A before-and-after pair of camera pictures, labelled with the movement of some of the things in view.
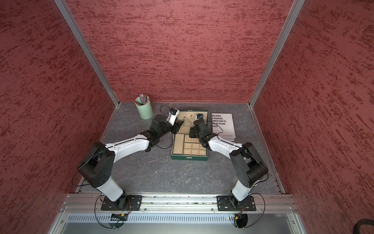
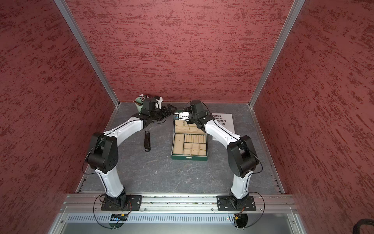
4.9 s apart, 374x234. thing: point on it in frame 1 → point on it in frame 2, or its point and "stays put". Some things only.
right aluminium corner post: [296, 7] stays put
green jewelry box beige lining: [184, 147] stays put
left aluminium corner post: [68, 15] stays put
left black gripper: [176, 127] → [166, 113]
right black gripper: [192, 135] → [190, 122]
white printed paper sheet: [223, 126] stays put
